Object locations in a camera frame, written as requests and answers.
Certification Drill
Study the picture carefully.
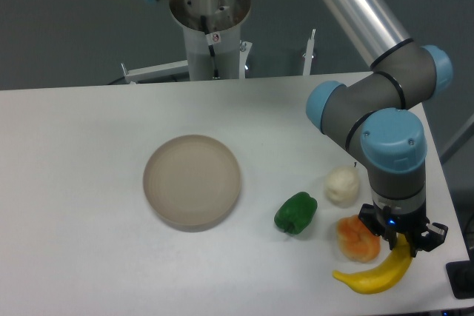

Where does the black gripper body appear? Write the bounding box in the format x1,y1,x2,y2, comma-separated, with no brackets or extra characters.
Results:
373,203,428,237

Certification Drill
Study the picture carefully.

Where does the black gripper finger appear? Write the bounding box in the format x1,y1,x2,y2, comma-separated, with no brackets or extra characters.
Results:
407,222,448,258
358,204,395,249

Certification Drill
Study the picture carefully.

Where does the yellow toy banana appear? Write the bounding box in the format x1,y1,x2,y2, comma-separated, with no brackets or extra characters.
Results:
332,234,413,295

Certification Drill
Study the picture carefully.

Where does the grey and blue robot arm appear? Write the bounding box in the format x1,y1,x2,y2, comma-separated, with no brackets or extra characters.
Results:
153,0,453,255

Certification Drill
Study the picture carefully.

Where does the beige round plate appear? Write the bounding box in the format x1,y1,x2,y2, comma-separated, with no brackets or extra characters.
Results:
143,135,241,231

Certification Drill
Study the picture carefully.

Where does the orange toy bread roll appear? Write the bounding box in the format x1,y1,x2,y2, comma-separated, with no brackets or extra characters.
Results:
336,215,381,263

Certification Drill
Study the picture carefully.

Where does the black device at table edge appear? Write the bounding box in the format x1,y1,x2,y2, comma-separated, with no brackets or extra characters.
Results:
446,260,473,300

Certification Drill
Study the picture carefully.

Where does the white toy garlic bulb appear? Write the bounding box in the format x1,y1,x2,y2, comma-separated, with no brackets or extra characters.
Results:
324,166,360,207

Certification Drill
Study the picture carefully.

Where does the green toy bell pepper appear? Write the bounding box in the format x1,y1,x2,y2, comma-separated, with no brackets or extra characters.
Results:
273,192,318,235

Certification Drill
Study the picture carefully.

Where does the white metal bracket right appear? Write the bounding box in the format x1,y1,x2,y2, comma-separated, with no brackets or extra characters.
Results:
302,28,316,76

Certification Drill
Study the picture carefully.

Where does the white metal bracket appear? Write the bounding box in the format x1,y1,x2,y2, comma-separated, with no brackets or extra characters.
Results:
302,28,316,76
121,60,188,84

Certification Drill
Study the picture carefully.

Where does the white metal bracket left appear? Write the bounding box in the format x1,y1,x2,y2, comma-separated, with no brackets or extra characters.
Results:
121,60,188,84

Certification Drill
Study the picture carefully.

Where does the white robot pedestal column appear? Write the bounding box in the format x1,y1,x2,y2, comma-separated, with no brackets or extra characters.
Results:
170,0,251,81

